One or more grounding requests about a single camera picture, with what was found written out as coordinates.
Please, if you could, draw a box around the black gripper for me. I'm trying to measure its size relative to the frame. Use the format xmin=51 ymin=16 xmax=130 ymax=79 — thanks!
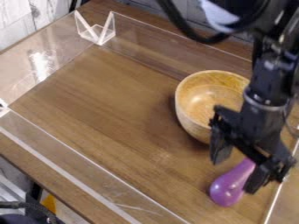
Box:
xmin=210 ymin=102 xmax=295 ymax=194

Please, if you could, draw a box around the purple toy eggplant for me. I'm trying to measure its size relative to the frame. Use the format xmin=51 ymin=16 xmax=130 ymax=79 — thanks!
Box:
xmin=210 ymin=158 xmax=255 ymax=207

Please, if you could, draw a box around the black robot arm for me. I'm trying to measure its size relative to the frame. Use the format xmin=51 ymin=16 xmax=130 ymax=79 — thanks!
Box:
xmin=200 ymin=0 xmax=299 ymax=193

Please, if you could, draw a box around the brown wooden bowl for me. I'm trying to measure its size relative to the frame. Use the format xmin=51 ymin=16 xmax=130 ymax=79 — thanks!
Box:
xmin=174 ymin=70 xmax=248 ymax=144

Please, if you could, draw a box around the clear acrylic tray wall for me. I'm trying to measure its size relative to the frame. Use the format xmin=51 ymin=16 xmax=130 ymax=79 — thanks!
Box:
xmin=0 ymin=4 xmax=299 ymax=224

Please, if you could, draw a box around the clear acrylic corner bracket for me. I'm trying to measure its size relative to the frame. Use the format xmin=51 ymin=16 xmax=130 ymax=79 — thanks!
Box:
xmin=73 ymin=11 xmax=116 ymax=46

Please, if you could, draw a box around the black cable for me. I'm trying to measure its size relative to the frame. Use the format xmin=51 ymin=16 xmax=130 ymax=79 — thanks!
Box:
xmin=155 ymin=0 xmax=235 ymax=46

